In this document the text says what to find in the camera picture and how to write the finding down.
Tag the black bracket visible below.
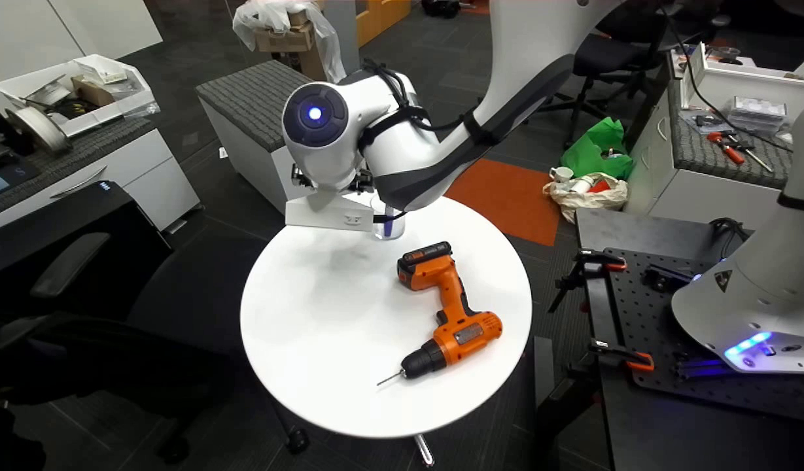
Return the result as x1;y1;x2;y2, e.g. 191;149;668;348
640;263;695;293

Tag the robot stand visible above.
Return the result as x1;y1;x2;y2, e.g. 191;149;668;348
534;208;804;471

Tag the open white cardboard box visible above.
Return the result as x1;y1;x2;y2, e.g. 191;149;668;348
0;54;161;139

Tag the clear plastic box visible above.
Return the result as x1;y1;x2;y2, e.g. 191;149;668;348
727;96;788;135

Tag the white cabinet with grey cushion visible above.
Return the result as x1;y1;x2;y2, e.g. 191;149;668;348
623;52;796;231
196;60;377;215

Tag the orange black clamp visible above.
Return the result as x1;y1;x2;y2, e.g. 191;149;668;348
587;338;656;374
548;249;629;313

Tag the green bag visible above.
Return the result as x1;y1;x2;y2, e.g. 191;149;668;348
560;116;635;181

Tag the black cable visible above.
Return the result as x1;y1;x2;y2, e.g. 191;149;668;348
708;217;748;261
655;0;796;155

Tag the beige bag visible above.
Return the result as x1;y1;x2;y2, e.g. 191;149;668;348
542;171;630;225

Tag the clear plastic cup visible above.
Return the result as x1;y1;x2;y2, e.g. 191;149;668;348
372;201;406;241

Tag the cardboard box with plastic bag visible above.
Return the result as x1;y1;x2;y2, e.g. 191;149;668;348
232;0;347;84

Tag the black office chair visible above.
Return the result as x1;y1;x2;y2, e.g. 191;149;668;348
536;0;677;146
0;230;311;466

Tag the white drawer cabinet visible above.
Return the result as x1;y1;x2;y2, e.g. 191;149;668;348
0;116;201;237

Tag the roll of tape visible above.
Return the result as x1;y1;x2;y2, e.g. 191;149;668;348
5;106;70;155

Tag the orange cordless drill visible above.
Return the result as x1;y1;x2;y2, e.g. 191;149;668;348
376;241;504;387

